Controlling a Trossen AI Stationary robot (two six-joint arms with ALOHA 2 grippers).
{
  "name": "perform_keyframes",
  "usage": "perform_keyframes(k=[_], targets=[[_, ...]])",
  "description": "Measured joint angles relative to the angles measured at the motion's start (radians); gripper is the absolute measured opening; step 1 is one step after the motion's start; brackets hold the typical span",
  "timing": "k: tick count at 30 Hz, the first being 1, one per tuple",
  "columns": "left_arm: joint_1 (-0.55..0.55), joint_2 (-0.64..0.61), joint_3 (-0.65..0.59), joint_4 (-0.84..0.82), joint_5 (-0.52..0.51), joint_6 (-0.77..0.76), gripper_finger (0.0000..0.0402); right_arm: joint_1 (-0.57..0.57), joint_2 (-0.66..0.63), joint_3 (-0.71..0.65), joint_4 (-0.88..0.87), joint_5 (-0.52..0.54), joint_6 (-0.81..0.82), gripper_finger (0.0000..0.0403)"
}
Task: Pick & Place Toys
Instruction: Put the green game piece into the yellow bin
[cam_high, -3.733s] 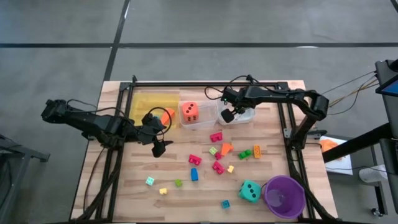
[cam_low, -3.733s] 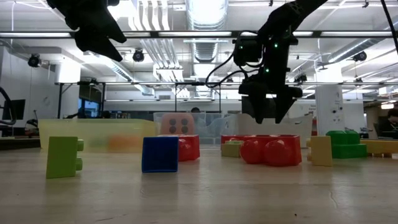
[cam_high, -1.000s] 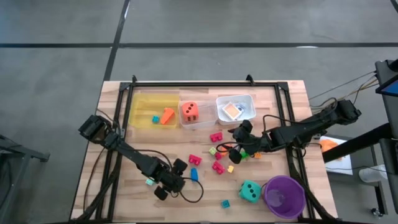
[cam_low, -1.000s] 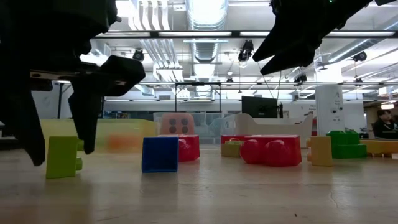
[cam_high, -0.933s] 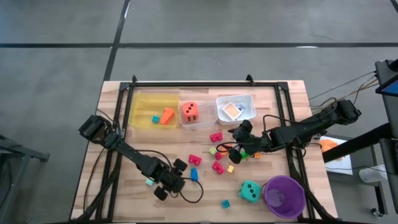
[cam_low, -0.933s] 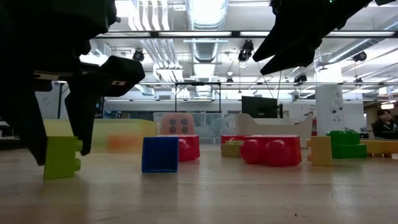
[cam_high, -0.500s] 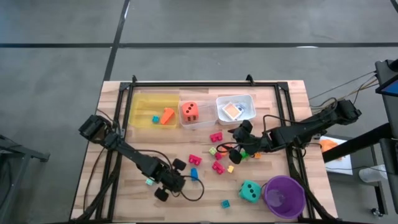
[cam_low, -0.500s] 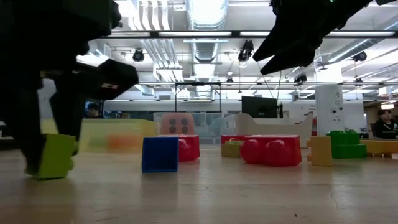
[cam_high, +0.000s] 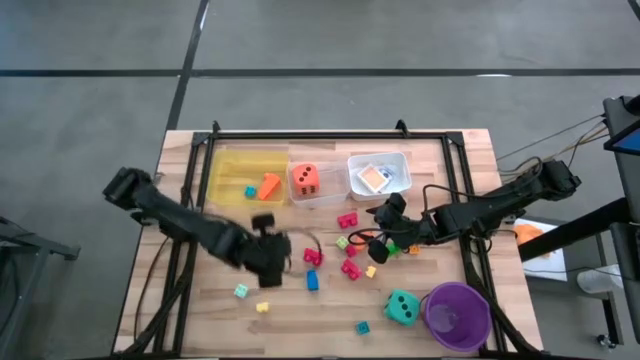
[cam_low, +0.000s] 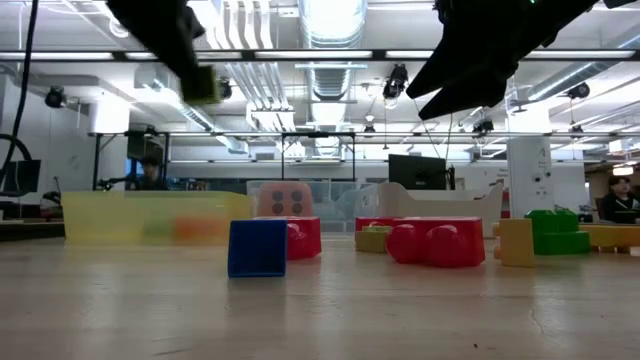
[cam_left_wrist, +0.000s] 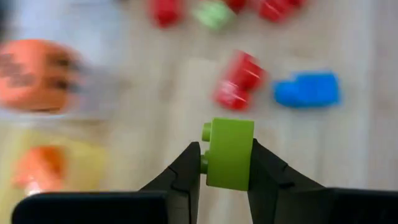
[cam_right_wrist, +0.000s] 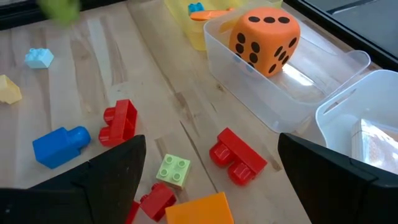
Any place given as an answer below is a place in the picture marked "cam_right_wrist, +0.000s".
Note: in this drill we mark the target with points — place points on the small yellow block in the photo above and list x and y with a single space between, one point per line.
9 91

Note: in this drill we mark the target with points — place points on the red two-stud block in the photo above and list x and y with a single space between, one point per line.
242 152
121 121
132 214

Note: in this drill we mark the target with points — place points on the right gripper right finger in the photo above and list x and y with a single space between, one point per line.
342 193

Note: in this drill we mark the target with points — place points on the small mint block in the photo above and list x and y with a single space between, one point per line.
38 59

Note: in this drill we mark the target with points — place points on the olive green block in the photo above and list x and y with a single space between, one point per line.
60 11

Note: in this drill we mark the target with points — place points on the long orange block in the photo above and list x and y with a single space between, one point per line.
211 15

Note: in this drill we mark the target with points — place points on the blue single-stud block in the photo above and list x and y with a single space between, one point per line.
56 147

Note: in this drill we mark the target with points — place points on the clear plastic bin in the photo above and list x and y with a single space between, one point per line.
248 93

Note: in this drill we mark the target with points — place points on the yellow translucent plastic bin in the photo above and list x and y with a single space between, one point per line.
186 31

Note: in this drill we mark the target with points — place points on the small red block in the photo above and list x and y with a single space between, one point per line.
157 200

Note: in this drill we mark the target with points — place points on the orange foam die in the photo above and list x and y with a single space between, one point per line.
264 31

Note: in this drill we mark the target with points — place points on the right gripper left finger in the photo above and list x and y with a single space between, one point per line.
77 193

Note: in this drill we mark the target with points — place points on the small light green block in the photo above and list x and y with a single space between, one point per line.
173 170

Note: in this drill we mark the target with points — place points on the white plastic bin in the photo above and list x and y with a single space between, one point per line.
367 102

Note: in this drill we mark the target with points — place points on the small blue block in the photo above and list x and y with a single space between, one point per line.
196 7

